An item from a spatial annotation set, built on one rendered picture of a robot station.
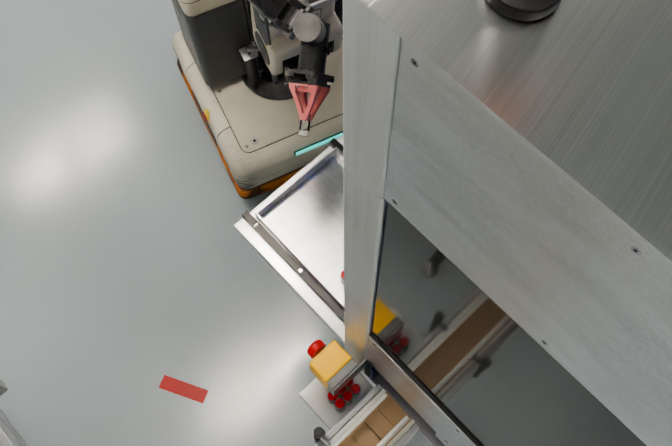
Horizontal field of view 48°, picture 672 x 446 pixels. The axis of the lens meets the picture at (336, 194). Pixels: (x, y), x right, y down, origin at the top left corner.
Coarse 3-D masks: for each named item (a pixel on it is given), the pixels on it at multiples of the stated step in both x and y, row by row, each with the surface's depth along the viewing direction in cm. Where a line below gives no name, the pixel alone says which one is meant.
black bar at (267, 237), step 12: (252, 216) 180; (264, 228) 179; (264, 240) 179; (276, 240) 178; (276, 252) 178; (288, 264) 176; (300, 276) 174; (312, 288) 173; (324, 300) 172; (336, 312) 170
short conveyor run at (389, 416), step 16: (368, 400) 159; (384, 400) 159; (352, 416) 158; (368, 416) 158; (384, 416) 165; (400, 416) 158; (320, 432) 150; (336, 432) 156; (352, 432) 157; (368, 432) 157; (384, 432) 156; (400, 432) 156; (416, 432) 161
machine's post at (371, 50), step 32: (352, 0) 58; (352, 32) 62; (384, 32) 57; (352, 64) 66; (384, 64) 61; (352, 96) 70; (384, 96) 65; (352, 128) 76; (384, 128) 69; (352, 160) 82; (384, 160) 75; (352, 192) 89; (384, 192) 82; (352, 224) 98; (384, 224) 91; (352, 256) 108; (352, 288) 122; (352, 320) 138; (352, 352) 161
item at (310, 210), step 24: (312, 168) 184; (336, 168) 187; (288, 192) 184; (312, 192) 185; (336, 192) 185; (264, 216) 182; (288, 216) 182; (312, 216) 182; (336, 216) 182; (288, 240) 179; (312, 240) 179; (336, 240) 179; (312, 264) 177; (336, 264) 177; (336, 288) 174
